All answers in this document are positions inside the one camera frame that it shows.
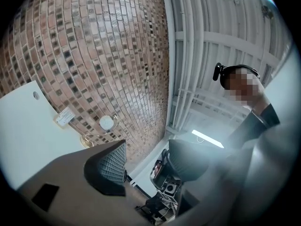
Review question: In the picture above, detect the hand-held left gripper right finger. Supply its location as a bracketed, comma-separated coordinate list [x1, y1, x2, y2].
[168, 139, 236, 218]

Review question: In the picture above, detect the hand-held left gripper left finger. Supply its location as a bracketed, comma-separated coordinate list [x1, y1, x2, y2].
[16, 139, 151, 226]

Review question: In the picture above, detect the person's left forearm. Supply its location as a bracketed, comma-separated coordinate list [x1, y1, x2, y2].
[223, 43, 301, 218]

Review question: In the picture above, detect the ceiling light panel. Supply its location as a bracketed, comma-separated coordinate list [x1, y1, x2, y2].
[191, 129, 225, 149]

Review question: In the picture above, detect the black square framed device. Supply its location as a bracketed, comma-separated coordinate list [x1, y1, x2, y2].
[164, 183, 177, 195]

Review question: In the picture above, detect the white table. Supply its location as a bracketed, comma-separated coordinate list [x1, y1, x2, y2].
[0, 80, 87, 190]

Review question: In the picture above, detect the gold lamp with white globe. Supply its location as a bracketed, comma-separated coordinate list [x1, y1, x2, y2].
[79, 113, 119, 148]

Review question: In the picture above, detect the person's black shirt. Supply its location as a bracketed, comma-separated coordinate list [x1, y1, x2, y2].
[229, 104, 280, 143]

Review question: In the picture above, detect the person's head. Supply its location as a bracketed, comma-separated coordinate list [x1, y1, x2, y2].
[221, 66, 263, 108]

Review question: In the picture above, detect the black head-mounted camera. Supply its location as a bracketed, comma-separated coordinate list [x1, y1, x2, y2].
[212, 62, 259, 82]

